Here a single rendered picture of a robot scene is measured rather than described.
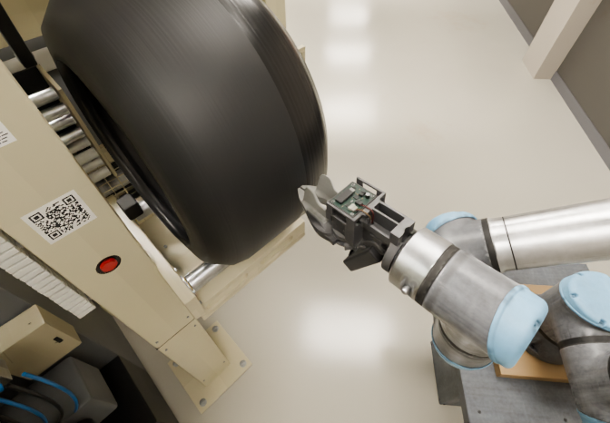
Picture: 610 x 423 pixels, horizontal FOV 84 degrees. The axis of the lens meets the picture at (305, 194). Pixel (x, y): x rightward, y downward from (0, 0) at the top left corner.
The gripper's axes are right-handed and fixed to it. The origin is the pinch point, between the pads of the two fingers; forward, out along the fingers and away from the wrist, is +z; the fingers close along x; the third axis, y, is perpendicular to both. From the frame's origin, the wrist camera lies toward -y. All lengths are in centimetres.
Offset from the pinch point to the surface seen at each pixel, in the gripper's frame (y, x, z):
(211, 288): -30.9, 18.4, 17.3
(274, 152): 10.2, 3.2, 2.2
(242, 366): -115, 22, 30
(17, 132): 20.4, 28.7, 19.4
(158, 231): -34, 19, 47
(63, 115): 1, 21, 62
